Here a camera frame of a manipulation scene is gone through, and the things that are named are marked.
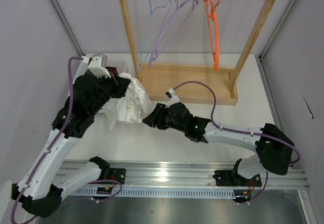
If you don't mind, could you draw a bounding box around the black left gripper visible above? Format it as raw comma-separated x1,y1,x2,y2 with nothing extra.
88,69,131,116

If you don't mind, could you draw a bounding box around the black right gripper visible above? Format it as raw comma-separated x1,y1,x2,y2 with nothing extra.
142,103,186,133

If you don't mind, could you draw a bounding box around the white skirt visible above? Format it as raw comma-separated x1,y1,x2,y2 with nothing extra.
102,72,152,129

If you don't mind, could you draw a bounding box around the orange plastic hanger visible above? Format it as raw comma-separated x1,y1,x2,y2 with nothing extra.
204,0,221,71

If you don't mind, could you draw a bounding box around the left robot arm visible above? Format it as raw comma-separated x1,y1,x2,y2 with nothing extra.
11,68,131,218

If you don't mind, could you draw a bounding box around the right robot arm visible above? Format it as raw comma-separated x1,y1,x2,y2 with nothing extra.
143,103,294,186

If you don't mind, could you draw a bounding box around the purple plastic hanger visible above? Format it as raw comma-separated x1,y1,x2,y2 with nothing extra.
148,0,198,68

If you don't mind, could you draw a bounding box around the white plastic basket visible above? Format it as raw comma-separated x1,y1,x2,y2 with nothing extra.
72,58,120,115

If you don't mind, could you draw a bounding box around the wooden clothes rack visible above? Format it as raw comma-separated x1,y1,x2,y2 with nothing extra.
119,0,276,106

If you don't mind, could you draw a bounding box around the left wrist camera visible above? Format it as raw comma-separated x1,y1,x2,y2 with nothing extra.
82,54,111,78

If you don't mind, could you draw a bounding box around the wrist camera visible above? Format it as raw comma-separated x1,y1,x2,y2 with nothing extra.
82,54,111,78
166,88,180,108

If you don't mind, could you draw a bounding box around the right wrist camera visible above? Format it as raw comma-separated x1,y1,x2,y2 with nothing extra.
166,88,180,108

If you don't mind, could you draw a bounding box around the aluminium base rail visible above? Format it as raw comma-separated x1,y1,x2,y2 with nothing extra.
54,160,311,190

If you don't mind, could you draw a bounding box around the white slotted cable duct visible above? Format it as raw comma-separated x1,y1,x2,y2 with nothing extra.
72,187,235,199

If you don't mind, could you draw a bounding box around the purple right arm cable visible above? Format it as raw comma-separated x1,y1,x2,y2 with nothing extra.
174,81,302,164

